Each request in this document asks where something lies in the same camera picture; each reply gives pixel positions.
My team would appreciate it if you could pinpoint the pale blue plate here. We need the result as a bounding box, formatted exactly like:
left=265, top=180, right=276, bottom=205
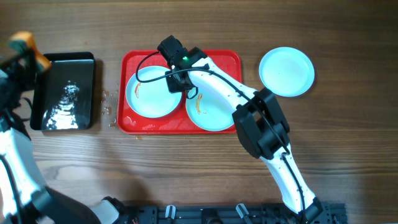
left=259, top=47, right=315, bottom=97
left=185, top=88, right=234, bottom=132
left=125, top=74, right=182, bottom=118

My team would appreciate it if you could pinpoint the orange green scrub sponge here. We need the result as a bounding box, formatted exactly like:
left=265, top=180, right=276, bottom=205
left=9, top=31, right=51, bottom=72

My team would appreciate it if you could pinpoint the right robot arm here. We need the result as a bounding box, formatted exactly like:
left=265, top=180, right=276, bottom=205
left=157, top=35, right=323, bottom=223

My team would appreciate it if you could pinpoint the red plastic tray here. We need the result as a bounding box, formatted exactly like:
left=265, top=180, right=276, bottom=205
left=116, top=50, right=242, bottom=135

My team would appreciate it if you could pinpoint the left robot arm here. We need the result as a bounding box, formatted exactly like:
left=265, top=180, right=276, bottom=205
left=1, top=50, right=122, bottom=224

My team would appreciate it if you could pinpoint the black rectangular water tray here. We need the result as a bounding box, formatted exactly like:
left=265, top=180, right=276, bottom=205
left=30, top=52, right=96, bottom=131

